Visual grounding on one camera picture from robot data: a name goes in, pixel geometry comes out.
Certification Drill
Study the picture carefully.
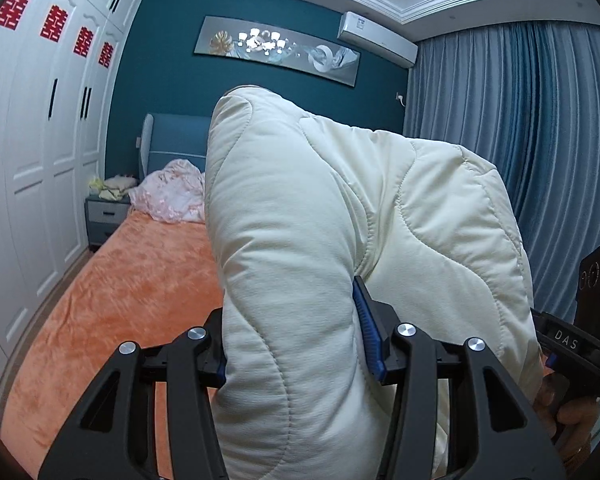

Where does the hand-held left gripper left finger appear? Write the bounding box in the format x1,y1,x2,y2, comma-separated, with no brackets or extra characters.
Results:
37,309,231,480

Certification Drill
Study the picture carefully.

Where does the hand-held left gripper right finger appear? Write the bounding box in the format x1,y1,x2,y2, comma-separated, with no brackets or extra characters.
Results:
352,276,568,480

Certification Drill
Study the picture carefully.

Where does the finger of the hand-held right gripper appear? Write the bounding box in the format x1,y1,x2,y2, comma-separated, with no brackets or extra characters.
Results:
530,307,557,370

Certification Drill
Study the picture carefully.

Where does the cream quilted jacket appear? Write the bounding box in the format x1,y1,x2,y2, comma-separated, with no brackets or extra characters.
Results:
204,85,547,480

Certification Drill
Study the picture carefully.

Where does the person's right hand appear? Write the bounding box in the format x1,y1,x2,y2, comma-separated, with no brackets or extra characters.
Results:
535,384,600,467

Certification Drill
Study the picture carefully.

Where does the orange plush blanket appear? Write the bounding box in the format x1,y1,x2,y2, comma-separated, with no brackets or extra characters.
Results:
0,209,227,480

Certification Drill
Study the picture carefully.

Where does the blue-grey curtain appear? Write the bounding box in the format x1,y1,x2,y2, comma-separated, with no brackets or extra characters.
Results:
404,22,600,322

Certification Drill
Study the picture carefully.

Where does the pink lace cloth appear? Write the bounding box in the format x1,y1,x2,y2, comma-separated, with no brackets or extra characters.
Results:
128,158,207,224

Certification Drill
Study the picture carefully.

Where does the grey nightstand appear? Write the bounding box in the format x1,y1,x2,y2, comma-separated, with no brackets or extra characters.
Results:
84,195,133,253

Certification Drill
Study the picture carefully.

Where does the yellowish pile on nightstand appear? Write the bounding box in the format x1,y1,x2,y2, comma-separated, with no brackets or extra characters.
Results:
89,174,139,204

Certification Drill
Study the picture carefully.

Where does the blue upholstered headboard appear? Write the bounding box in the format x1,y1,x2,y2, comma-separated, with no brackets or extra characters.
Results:
136,112,213,187

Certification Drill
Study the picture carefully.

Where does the white wardrobe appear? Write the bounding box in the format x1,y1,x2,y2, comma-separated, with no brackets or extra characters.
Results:
0,0,147,411

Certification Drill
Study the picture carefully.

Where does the white air conditioner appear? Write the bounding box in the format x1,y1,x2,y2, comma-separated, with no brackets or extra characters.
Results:
336,11,419,69

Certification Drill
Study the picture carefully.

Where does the framed wall picture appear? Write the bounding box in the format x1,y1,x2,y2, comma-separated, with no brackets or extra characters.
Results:
192,15,361,89

